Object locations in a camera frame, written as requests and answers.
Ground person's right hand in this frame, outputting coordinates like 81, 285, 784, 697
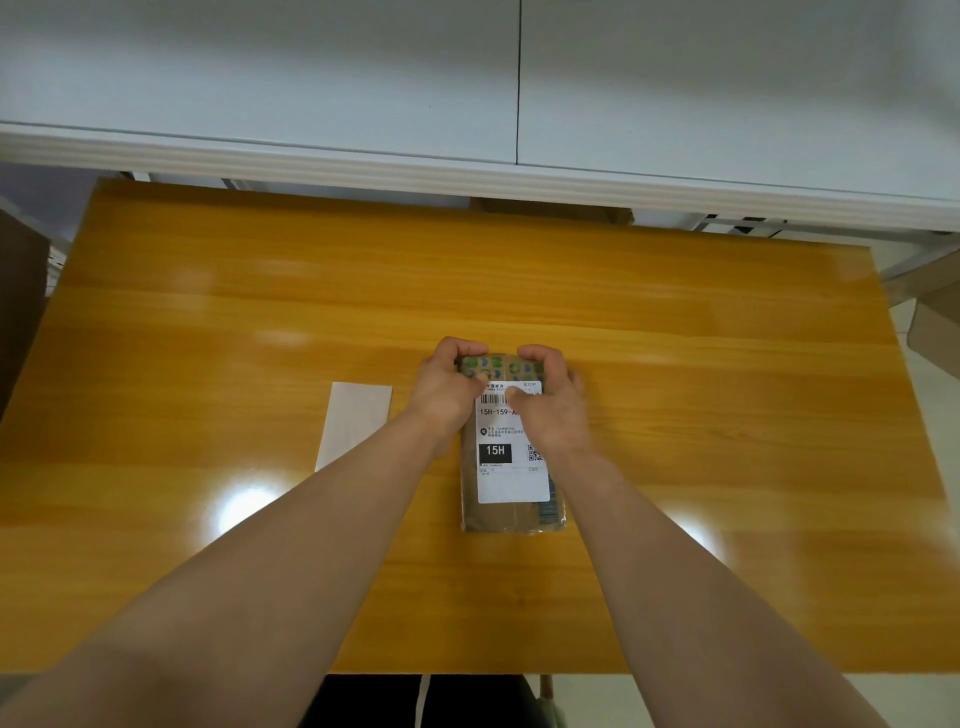
503, 344, 594, 459

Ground person's black trousers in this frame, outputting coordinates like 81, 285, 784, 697
299, 673, 556, 728

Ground white shipping label sticker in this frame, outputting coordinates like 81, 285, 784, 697
474, 380, 547, 505

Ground open brown cardboard carton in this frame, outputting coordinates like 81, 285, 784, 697
881, 247, 960, 380

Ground white glossy backing paper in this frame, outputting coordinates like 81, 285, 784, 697
313, 381, 394, 474

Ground flattened brown cardboard box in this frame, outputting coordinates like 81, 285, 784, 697
0, 206, 52, 421

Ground brown cardboard packet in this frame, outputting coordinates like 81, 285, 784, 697
457, 352, 569, 536

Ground black white power strip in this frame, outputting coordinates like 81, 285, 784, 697
701, 215, 785, 238

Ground person's left hand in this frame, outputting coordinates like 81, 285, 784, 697
404, 337, 490, 451

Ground person's left forearm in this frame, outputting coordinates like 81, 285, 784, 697
0, 408, 466, 728

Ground person's right forearm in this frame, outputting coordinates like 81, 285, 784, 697
551, 442, 894, 728

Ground white metal shelf rack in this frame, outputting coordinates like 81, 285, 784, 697
0, 0, 960, 283

